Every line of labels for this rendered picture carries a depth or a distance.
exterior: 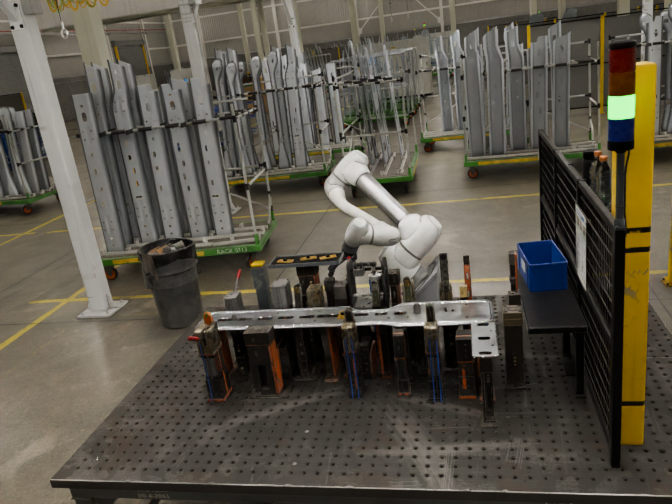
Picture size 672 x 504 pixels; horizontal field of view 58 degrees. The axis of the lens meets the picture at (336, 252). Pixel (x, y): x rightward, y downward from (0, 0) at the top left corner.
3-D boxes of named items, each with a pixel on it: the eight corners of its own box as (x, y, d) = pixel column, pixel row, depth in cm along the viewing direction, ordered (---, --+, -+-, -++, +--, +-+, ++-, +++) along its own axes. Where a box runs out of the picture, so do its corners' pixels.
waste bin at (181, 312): (144, 334, 534) (124, 257, 511) (170, 308, 583) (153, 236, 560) (196, 333, 523) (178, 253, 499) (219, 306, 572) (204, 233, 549)
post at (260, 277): (263, 345, 328) (249, 269, 314) (267, 338, 335) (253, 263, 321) (277, 344, 326) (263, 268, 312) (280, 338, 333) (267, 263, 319)
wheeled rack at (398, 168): (414, 194, 872) (402, 67, 816) (346, 200, 893) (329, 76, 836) (420, 166, 1049) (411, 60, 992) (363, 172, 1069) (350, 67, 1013)
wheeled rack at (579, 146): (464, 180, 912) (456, 58, 856) (467, 166, 1003) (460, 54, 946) (602, 170, 860) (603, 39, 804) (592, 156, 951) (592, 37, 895)
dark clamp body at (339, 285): (338, 359, 303) (327, 288, 291) (342, 346, 315) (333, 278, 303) (359, 358, 301) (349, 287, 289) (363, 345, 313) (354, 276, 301)
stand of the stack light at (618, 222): (609, 245, 180) (611, 42, 162) (603, 238, 186) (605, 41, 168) (634, 244, 178) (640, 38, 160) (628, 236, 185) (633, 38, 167)
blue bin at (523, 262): (529, 292, 269) (528, 265, 264) (517, 267, 297) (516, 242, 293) (568, 289, 266) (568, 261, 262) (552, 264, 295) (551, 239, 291)
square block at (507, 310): (506, 390, 258) (502, 313, 247) (505, 380, 266) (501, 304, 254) (526, 390, 256) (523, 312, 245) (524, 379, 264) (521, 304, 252)
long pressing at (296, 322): (189, 334, 284) (189, 331, 284) (208, 313, 305) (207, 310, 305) (495, 323, 254) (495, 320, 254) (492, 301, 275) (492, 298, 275)
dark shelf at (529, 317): (528, 335, 239) (528, 328, 238) (510, 255, 322) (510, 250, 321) (588, 333, 234) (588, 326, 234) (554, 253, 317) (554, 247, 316)
